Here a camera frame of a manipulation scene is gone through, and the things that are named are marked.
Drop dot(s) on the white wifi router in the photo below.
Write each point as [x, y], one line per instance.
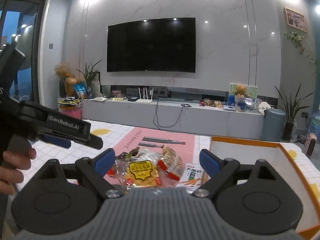
[145, 95]

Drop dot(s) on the hanging ivy vine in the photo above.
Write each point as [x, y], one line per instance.
[298, 41]

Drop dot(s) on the grey tv console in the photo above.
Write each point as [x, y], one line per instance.
[171, 116]

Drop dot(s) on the red orange fries snack bag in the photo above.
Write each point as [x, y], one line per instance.
[171, 163]

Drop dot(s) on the orange white cardboard box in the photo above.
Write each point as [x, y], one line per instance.
[290, 162]

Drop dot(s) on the green plant in vase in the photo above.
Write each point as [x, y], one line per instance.
[89, 73]

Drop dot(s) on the yellow chips snack bag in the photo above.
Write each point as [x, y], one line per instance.
[141, 171]

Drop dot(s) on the dark green snack bag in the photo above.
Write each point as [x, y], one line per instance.
[128, 155]

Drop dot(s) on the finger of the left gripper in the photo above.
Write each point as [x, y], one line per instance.
[93, 141]

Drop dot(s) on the potted plant by bin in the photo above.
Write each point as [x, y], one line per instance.
[292, 105]

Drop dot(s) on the pink and white tablecloth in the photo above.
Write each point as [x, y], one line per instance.
[125, 138]

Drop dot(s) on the golden vase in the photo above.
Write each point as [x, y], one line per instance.
[69, 86]

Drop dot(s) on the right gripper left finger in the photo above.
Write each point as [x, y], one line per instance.
[61, 198]

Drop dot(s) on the grey blue trash bin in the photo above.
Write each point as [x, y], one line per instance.
[273, 125]

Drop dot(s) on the black wall television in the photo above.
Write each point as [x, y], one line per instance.
[158, 45]

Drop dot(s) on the blue snack bag on console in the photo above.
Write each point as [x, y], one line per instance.
[80, 90]

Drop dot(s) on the person's left hand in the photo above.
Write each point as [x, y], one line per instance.
[11, 173]

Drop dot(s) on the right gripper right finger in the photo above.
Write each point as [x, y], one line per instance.
[252, 198]

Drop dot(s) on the pink storage basket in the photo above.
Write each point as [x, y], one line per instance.
[74, 112]

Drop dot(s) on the teddy bear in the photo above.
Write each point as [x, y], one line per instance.
[241, 91]

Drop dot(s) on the dried flower bouquet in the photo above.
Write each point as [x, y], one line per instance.
[62, 70]

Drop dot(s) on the framed picture on wall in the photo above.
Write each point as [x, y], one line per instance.
[295, 20]

